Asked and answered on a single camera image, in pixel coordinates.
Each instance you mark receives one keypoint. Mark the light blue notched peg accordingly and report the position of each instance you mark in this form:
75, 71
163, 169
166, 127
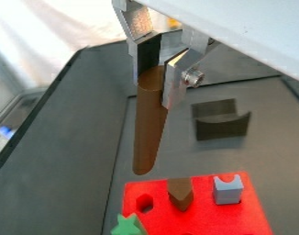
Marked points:
227, 192

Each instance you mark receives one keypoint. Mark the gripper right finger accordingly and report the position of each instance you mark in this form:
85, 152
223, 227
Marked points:
182, 72

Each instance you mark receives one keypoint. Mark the brown oval cylinder peg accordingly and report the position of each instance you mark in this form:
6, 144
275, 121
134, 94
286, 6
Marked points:
151, 114

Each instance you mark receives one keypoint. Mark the black curved fixture stand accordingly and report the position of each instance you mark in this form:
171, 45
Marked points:
218, 120

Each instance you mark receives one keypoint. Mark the red foam peg board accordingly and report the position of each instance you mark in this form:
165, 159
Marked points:
206, 218

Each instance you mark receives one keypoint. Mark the brown rounded triangle peg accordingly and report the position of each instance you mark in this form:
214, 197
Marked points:
181, 192

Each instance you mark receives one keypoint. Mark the green star peg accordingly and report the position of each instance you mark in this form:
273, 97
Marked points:
129, 226

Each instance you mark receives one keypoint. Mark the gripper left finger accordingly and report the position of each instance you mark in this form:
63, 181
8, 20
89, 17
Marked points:
143, 40

